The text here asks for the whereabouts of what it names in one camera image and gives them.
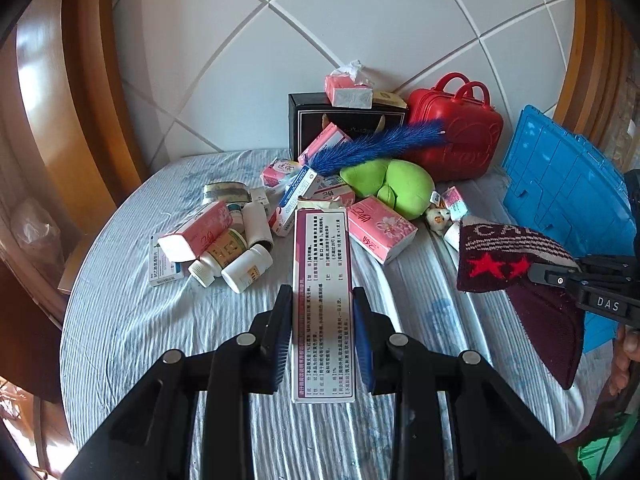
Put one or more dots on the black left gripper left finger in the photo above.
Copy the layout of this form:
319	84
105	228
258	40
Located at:
149	433

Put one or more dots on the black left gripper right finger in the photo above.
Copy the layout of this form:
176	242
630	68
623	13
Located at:
454	416

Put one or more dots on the maroon knit star beanie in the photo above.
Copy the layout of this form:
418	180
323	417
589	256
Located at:
495	256

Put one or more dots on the colourful Kotex pad pack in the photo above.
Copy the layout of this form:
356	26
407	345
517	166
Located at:
454	203

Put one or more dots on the small white blue medicine box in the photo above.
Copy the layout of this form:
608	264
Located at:
161	269

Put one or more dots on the white pill bottle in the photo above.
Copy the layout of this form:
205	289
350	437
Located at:
247	268

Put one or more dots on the long white pink medicine box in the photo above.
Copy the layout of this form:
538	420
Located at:
323	362

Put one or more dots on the person right hand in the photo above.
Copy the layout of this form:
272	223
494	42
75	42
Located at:
626	351

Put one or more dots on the blue plastic storage crate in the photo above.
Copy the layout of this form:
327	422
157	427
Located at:
563	187

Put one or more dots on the striped white blue bedsheet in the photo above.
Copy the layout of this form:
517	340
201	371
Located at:
323	422

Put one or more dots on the small cat figurine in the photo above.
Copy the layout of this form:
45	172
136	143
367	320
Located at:
438	220

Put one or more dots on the yellow label pill bottle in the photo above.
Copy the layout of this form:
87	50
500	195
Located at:
227	247

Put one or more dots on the pink tissue pack left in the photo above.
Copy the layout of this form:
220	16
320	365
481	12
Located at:
192	236

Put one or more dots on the red toy suitcase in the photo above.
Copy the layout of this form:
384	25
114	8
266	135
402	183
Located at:
471	127

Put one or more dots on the green plush frog toy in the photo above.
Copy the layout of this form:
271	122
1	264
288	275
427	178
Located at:
403	186

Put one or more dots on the blue fluffy feather duster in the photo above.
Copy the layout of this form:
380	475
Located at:
390	143

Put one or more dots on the pink floral tissue pack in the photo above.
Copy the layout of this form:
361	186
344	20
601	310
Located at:
379	230

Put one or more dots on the roll of tape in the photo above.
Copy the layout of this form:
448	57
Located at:
231	192

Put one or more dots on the pink tissue pack behind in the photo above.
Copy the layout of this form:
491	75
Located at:
279	171

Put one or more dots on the blue red white medicine box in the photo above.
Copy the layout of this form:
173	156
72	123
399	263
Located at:
303	185

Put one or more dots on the pink tissue pack upper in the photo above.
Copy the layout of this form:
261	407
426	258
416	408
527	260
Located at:
328	138

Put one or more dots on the pink tissue pack on box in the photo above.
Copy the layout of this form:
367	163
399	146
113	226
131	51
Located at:
348	87

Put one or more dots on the black gift box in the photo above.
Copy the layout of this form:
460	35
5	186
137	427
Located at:
310	113

